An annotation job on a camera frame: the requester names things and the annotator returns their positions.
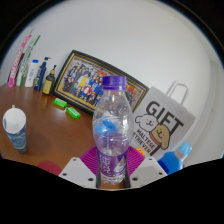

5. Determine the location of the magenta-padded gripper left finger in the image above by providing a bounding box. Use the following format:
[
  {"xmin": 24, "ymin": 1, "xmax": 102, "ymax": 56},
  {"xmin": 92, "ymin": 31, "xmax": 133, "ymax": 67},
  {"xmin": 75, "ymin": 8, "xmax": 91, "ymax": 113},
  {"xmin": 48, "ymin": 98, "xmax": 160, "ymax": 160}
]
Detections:
[{"xmin": 58, "ymin": 146, "xmax": 100, "ymax": 189}]

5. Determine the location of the white and blue mug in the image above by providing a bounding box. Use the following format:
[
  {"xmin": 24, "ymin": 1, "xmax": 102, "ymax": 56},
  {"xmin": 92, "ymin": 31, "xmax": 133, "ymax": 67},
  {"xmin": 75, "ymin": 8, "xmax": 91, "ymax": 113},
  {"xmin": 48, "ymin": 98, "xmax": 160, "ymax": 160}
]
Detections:
[{"xmin": 2, "ymin": 104, "xmax": 28, "ymax": 154}]

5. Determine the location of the small green packet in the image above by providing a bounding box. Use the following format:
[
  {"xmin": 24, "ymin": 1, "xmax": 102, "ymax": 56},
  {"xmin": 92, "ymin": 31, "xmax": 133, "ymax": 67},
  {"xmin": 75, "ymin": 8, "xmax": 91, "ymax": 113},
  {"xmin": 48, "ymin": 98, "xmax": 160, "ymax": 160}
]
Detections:
[
  {"xmin": 52, "ymin": 97, "xmax": 69, "ymax": 109},
  {"xmin": 65, "ymin": 106, "xmax": 82, "ymax": 120}
]

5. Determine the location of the clear purple-capped water bottle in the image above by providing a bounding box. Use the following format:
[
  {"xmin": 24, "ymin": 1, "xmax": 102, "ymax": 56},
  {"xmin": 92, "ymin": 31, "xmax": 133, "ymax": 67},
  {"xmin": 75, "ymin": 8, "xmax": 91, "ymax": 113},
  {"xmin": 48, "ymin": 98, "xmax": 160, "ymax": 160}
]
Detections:
[{"xmin": 92, "ymin": 75, "xmax": 135, "ymax": 186}]

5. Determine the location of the flat round red coaster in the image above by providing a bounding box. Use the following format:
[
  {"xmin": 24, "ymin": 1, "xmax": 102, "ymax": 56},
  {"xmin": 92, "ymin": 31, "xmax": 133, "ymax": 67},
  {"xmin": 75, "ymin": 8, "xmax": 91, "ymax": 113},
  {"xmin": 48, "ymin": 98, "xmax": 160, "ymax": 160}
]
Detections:
[{"xmin": 37, "ymin": 160, "xmax": 64, "ymax": 177}]

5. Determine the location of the framed group photo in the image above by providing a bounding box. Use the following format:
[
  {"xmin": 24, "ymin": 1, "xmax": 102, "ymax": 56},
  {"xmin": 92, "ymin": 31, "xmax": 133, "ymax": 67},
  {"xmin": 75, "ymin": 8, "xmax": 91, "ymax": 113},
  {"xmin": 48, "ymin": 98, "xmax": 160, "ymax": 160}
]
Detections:
[{"xmin": 52, "ymin": 49, "xmax": 150, "ymax": 116}]

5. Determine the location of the white paper gift bag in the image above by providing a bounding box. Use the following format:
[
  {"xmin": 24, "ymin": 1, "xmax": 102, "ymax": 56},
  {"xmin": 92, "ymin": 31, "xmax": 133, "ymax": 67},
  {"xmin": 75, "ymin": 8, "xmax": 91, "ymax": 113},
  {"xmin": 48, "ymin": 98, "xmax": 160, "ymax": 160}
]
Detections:
[{"xmin": 131, "ymin": 80, "xmax": 197, "ymax": 158}]

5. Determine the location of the blue detergent bottle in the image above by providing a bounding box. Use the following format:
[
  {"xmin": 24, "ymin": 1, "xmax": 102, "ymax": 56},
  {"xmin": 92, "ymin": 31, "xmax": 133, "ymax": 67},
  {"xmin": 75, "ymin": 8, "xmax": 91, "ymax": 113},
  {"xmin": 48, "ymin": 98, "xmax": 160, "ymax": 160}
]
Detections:
[{"xmin": 157, "ymin": 141, "xmax": 193, "ymax": 176}]

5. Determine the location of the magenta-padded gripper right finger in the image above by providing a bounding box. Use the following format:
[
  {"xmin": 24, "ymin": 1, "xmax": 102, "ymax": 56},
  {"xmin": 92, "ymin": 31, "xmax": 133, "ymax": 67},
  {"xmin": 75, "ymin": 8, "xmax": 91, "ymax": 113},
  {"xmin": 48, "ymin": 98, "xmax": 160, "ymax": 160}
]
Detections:
[{"xmin": 124, "ymin": 146, "xmax": 168, "ymax": 189}]

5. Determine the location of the white plastic bottle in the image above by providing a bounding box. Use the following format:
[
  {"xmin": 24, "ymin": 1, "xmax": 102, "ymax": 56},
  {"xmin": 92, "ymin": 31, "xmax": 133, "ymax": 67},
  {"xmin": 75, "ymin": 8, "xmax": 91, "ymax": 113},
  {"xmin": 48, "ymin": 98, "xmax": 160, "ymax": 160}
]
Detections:
[{"xmin": 24, "ymin": 59, "xmax": 40, "ymax": 88}]

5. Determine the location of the tall pink and white box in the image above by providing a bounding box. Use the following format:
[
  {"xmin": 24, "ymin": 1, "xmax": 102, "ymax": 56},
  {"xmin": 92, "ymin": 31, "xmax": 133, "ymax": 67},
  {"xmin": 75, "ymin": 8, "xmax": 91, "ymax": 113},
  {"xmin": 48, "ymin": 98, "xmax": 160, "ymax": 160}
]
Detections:
[{"xmin": 7, "ymin": 33, "xmax": 34, "ymax": 88}]

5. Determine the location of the dark blue pump bottle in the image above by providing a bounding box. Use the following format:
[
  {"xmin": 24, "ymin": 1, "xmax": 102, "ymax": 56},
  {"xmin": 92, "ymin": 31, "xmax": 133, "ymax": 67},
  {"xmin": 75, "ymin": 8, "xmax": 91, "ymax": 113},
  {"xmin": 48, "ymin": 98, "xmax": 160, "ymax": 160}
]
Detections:
[{"xmin": 33, "ymin": 56, "xmax": 52, "ymax": 92}]

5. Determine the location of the tall white and green box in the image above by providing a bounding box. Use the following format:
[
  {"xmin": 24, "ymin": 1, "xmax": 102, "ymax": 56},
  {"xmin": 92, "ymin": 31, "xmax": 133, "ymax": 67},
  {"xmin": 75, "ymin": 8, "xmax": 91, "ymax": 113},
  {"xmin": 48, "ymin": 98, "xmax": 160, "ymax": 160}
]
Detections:
[{"xmin": 15, "ymin": 34, "xmax": 42, "ymax": 87}]

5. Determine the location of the amber pump bottle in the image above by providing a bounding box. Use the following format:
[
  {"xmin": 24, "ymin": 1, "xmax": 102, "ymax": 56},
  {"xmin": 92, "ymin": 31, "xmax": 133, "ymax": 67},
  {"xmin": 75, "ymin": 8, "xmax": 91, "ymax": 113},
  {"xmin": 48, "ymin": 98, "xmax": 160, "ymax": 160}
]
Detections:
[{"xmin": 42, "ymin": 64, "xmax": 58, "ymax": 96}]

